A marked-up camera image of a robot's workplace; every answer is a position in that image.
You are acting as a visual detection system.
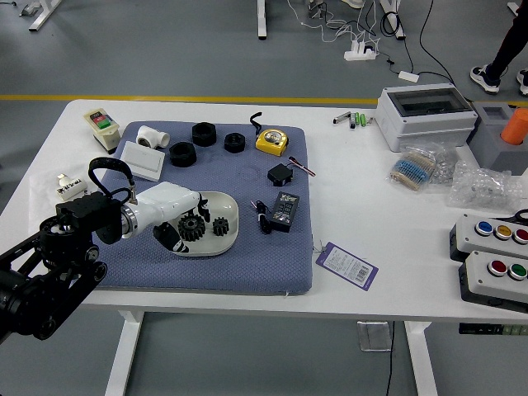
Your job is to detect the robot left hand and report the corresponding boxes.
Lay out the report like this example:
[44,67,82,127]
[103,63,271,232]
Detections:
[132,181,212,253]

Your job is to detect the big black gear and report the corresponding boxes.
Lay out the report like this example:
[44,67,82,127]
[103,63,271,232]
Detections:
[177,214,207,243]

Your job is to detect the big black hex nut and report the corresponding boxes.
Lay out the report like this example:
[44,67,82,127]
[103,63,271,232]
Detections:
[191,121,218,148]
[169,141,196,168]

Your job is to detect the small black hex nut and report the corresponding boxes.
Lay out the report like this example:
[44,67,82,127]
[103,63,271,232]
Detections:
[224,131,248,154]

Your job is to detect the blue-yellow-red button box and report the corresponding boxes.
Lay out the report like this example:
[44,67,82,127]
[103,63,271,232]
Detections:
[449,213,528,265]

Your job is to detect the red-green button box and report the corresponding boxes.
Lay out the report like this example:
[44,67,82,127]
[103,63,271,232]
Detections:
[458,250,528,314]

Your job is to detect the white square plate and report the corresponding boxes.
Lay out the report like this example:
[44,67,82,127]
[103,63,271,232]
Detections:
[163,190,240,257]

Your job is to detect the white tee pipe fitting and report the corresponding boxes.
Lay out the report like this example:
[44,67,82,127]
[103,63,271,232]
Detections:
[135,125,171,150]

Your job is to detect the white printed tube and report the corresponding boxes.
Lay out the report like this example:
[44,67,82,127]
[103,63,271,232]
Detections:
[55,173,89,202]

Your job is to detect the blue-grey quilted mat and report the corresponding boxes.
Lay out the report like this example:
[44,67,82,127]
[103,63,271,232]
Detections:
[68,120,314,296]

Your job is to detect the black digital display meter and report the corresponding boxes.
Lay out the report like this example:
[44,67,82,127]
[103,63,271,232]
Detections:
[267,191,301,233]

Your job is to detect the yellow tape measure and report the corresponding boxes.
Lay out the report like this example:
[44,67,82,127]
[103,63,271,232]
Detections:
[248,111,290,157]

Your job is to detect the purple product tag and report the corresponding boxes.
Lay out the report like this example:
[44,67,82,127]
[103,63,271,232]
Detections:
[315,241,380,293]

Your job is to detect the white background table leg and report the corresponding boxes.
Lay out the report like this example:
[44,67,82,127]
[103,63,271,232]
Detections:
[257,0,270,41]
[28,0,63,32]
[379,0,408,41]

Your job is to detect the white power strip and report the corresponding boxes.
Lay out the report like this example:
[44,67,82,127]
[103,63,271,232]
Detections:
[344,40,379,63]

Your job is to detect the grey floor plate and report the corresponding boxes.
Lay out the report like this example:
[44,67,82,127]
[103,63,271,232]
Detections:
[356,321,393,353]

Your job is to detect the bag of blue resistors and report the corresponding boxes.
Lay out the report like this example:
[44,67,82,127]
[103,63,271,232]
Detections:
[387,142,445,191]

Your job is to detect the bag of metal screws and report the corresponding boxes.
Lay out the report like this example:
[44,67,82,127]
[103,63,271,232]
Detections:
[431,144,463,185]

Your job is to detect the bubble wrap bag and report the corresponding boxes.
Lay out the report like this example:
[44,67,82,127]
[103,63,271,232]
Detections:
[446,159,524,215]

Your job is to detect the grey block holder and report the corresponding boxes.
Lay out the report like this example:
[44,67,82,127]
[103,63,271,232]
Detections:
[467,101,528,177]

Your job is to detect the black table control panel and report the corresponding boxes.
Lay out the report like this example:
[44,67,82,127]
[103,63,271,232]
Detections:
[458,323,528,337]

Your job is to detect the black scissors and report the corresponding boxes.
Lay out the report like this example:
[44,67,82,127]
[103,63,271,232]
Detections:
[493,208,528,226]

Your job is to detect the orange cylinder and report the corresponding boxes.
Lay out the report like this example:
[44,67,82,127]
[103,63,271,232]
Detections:
[500,107,528,146]

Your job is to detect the person in white sneakers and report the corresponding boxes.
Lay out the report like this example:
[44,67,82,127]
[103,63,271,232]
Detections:
[469,0,528,96]

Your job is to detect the white wall switch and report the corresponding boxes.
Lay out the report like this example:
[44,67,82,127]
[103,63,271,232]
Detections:
[118,140,167,183]

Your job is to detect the beige red-green push-button switch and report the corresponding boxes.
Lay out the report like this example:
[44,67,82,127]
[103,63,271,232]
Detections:
[83,107,121,155]

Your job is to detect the black plug cable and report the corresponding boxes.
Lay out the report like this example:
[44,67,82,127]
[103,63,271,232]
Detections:
[249,199,273,235]

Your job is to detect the black module with red wires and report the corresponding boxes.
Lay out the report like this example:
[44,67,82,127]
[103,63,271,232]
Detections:
[267,155,317,187]

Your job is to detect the white cable bundle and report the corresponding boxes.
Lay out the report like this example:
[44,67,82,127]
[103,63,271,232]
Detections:
[286,0,384,46]

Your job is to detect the grey electrical enclosure box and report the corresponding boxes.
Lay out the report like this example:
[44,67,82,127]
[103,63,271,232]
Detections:
[375,83,479,153]

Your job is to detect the black cable under table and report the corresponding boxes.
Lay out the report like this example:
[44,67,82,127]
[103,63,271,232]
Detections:
[384,321,396,396]

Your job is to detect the black looped floor cable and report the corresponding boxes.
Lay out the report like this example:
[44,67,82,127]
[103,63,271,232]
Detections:
[380,10,415,74]

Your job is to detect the long black floor cable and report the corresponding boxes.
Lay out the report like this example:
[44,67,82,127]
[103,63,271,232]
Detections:
[418,0,471,104]

